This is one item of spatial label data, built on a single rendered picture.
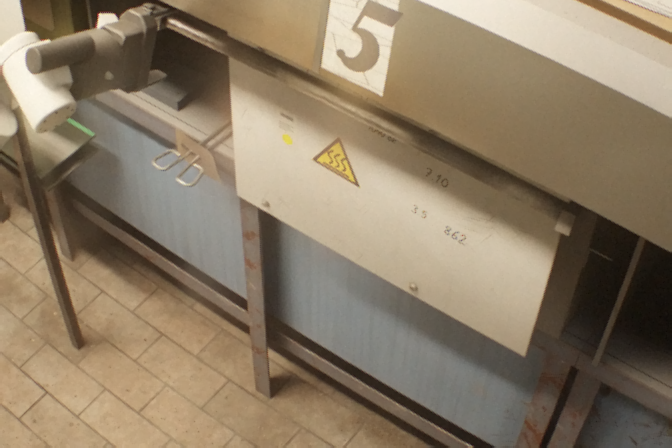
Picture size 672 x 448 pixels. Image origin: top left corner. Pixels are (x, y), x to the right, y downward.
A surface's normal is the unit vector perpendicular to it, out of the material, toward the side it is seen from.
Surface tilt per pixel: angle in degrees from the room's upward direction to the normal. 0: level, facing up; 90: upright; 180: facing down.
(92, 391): 0
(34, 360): 0
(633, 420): 90
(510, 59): 79
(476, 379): 90
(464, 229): 90
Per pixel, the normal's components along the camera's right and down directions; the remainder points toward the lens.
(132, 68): 0.81, 0.44
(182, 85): 0.04, -0.69
